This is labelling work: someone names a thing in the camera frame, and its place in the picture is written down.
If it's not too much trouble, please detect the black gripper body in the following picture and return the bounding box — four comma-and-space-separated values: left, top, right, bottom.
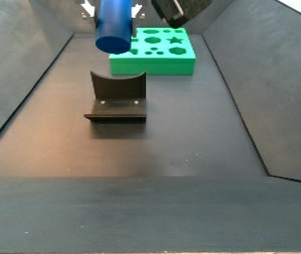
151, 0, 213, 28

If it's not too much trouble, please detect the blue oval cylinder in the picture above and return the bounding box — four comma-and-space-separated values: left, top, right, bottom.
95, 0, 133, 54

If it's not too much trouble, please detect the green foam shape board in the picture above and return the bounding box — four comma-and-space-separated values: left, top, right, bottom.
108, 28, 195, 75

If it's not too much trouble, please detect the black curved fixture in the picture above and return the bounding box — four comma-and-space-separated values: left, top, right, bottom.
83, 72, 147, 121

